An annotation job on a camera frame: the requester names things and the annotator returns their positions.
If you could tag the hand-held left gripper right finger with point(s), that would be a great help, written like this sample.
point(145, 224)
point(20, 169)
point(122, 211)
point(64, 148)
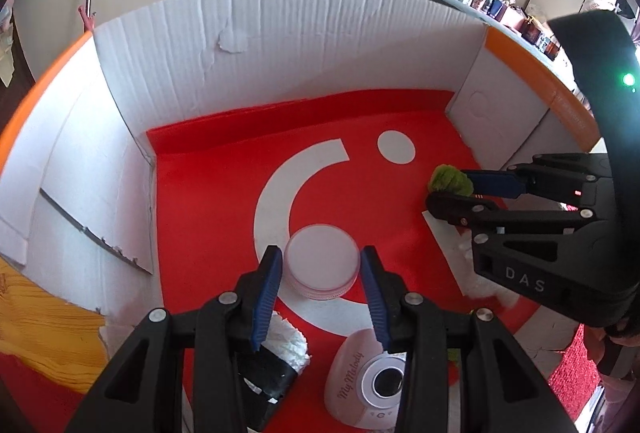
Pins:
point(375, 298)

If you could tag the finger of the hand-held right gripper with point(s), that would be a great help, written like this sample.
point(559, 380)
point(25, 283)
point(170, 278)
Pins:
point(495, 184)
point(452, 208)

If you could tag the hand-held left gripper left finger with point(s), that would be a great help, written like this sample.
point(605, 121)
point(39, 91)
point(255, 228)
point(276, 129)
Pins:
point(265, 298)

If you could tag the green yarn scrunchie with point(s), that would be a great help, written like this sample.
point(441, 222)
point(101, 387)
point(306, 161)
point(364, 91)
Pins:
point(454, 356)
point(450, 178)

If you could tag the black roll with white tissue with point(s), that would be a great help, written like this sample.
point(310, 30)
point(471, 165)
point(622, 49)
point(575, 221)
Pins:
point(272, 373)

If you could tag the pink round handheld device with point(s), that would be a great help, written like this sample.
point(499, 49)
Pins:
point(360, 378)

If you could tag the orange cardboard box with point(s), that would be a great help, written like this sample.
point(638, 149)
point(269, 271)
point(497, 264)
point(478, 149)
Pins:
point(300, 38)

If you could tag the person's right hand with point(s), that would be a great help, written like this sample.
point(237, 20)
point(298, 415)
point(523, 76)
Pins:
point(625, 345)

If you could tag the red knitted mat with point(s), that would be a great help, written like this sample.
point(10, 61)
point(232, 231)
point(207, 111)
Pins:
point(575, 373)

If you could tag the red paper liner white print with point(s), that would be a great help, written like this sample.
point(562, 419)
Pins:
point(210, 188)

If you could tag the pink hook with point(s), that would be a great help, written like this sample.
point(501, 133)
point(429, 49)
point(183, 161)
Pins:
point(87, 19)

